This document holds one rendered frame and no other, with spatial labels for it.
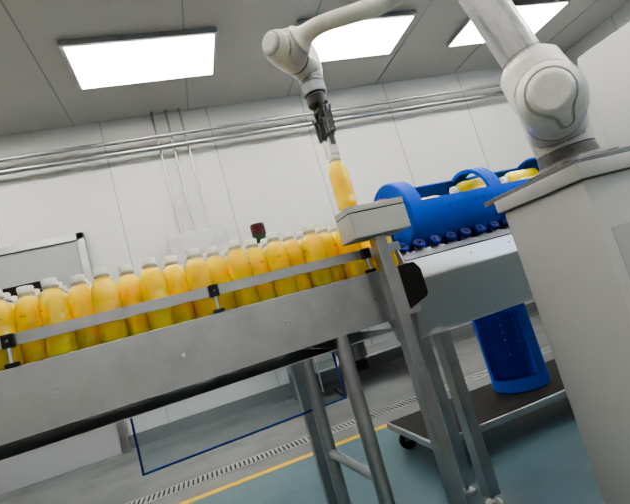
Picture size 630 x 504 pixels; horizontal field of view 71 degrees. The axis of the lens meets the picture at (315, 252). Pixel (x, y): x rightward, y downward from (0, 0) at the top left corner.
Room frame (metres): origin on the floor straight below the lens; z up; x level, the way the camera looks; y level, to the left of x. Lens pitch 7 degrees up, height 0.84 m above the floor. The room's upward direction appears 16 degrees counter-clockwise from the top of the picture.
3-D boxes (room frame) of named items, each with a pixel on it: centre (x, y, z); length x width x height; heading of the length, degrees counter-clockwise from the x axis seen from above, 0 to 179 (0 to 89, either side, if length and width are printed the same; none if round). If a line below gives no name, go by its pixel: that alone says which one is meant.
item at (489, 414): (2.46, -0.91, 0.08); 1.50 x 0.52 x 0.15; 107
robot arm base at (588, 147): (1.26, -0.79, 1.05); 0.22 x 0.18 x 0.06; 100
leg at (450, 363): (1.69, -0.37, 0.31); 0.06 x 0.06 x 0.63; 23
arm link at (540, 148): (1.25, -0.76, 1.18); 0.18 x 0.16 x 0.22; 151
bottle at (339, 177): (1.54, -0.16, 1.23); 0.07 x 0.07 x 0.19
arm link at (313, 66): (1.53, -0.15, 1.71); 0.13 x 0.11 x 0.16; 151
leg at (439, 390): (1.82, -0.31, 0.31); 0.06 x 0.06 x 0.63; 23
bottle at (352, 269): (1.49, -0.11, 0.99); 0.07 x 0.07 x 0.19
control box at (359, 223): (1.39, -0.20, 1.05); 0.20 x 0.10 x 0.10; 113
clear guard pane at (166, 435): (1.74, 0.41, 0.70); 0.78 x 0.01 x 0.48; 113
